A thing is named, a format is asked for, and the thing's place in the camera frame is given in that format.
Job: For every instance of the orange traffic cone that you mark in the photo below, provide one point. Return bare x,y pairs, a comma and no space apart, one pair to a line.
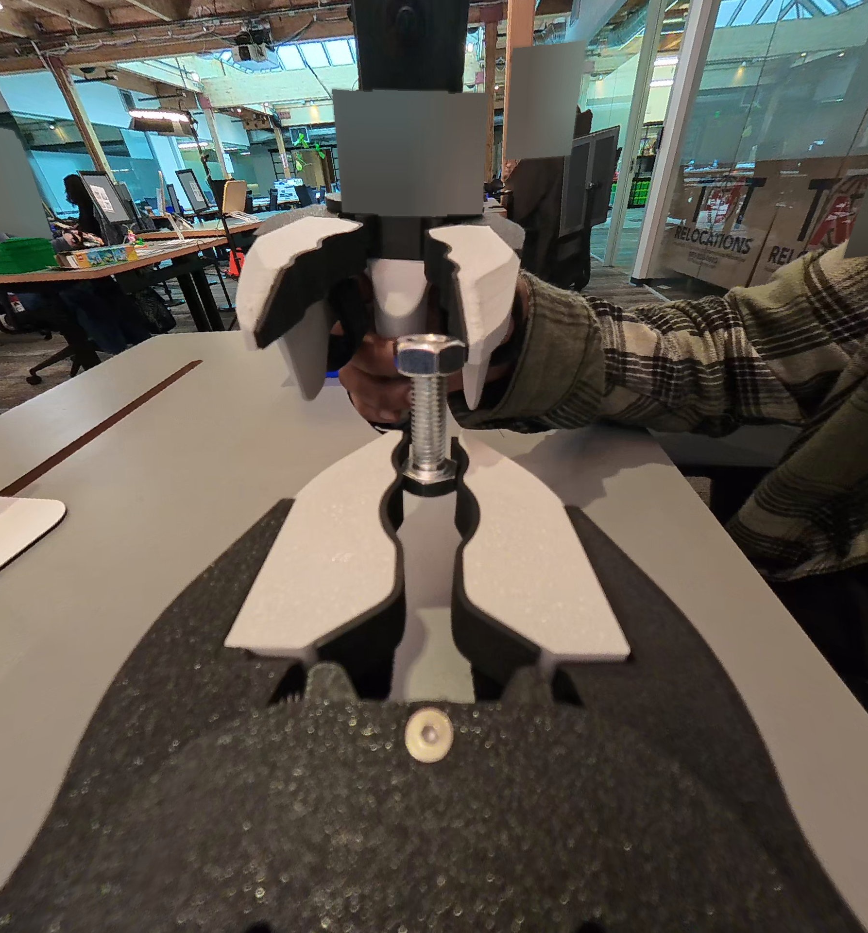
235,264

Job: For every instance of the wooden-top office desk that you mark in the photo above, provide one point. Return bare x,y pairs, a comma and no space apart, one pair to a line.
215,229
149,259

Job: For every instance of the person's plaid shirt torso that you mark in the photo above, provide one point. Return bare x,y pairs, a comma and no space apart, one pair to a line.
834,481

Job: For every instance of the hanging ceiling lamp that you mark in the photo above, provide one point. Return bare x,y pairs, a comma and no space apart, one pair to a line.
160,122

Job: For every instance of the colourful toy box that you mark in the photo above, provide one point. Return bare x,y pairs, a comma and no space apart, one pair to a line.
106,255

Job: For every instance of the steel hex bolt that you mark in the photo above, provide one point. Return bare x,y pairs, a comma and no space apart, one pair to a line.
430,408

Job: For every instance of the person's right forearm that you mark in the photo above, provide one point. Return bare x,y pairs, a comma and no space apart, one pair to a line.
696,350

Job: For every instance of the drinks fridge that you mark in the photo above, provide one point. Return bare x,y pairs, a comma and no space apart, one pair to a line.
641,193

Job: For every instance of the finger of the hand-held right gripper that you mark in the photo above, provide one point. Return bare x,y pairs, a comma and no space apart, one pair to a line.
488,291
281,248

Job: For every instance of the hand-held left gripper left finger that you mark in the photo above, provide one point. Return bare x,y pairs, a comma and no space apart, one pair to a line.
317,568

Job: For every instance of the printed moving box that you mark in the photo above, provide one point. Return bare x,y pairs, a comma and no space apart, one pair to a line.
805,233
710,233

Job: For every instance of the green plastic crate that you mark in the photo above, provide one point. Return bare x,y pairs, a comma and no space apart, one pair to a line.
11,253

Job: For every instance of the black computer monitor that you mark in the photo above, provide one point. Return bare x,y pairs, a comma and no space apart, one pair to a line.
192,191
106,197

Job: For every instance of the person's right hand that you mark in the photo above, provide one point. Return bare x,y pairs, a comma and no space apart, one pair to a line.
375,386

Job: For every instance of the ceiling projector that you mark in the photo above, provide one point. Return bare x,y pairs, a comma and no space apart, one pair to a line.
251,55

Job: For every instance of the acrylic sign stand white base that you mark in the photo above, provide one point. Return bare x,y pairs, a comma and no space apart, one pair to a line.
4,532

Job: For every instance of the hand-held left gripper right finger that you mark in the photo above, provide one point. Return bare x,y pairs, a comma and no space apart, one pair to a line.
543,583

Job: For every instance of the steel hex nut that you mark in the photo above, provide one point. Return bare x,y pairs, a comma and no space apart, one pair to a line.
450,474

